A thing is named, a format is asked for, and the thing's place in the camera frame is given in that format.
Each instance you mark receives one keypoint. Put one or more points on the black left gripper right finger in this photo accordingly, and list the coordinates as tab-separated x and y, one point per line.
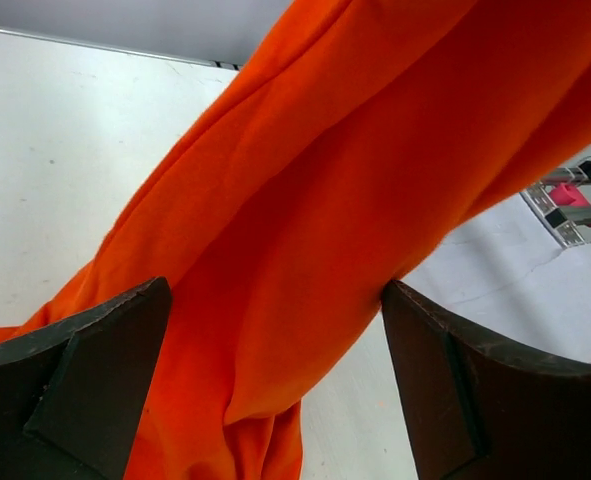
479	405

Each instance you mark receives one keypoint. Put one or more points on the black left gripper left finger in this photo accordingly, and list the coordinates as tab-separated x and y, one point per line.
72	393

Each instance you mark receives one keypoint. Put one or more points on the orange t-shirt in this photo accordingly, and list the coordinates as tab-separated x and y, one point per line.
357	136

